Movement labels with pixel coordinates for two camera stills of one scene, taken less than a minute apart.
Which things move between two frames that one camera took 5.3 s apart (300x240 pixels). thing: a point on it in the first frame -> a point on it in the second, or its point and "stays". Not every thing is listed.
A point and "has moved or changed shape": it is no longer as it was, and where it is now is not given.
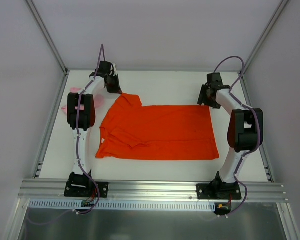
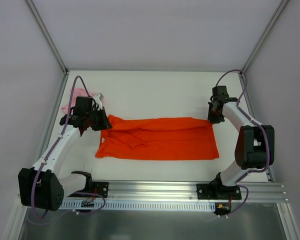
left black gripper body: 113,83 -> 101,120
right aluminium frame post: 281,7 stays
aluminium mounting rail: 164,191 stays
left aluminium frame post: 51,44 stays
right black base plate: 218,191 stays
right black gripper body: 205,97 -> 214,114
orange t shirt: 129,130 has moved or changed shape
